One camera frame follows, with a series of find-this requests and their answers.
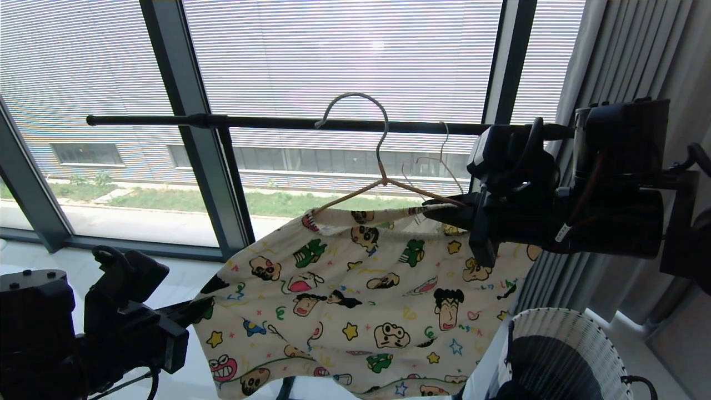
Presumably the pink clothes hanger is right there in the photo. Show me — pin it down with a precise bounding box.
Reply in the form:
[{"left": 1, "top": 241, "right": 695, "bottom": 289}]
[
  {"left": 311, "top": 92, "right": 464, "bottom": 218},
  {"left": 401, "top": 121, "right": 466, "bottom": 202}
]

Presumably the thin black cable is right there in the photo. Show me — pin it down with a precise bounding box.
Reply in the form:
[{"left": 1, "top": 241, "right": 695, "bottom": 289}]
[{"left": 86, "top": 371, "right": 153, "bottom": 400}]

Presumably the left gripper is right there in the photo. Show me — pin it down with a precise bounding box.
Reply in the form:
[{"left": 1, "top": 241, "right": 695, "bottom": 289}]
[{"left": 78, "top": 297, "right": 214, "bottom": 389}]

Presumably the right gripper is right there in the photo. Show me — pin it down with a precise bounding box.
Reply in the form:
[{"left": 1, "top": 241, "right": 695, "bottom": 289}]
[{"left": 469, "top": 186, "right": 664, "bottom": 267}]

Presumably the black clothes rack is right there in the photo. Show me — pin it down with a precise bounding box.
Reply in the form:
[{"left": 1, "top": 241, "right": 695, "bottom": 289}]
[{"left": 86, "top": 114, "right": 575, "bottom": 400}]

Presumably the brown curtain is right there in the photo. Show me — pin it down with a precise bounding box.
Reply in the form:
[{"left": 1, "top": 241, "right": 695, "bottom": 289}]
[{"left": 511, "top": 0, "right": 711, "bottom": 334}]

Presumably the white laundry basket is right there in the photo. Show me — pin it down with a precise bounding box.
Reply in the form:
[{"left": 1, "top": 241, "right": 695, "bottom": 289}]
[{"left": 489, "top": 308, "right": 660, "bottom": 400}]

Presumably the window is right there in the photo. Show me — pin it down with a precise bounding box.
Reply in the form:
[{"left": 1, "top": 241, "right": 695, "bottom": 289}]
[{"left": 0, "top": 0, "right": 587, "bottom": 262}]

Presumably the cream printed garment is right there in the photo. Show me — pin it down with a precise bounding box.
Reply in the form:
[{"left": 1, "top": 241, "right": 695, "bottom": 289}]
[{"left": 192, "top": 203, "right": 542, "bottom": 400}]

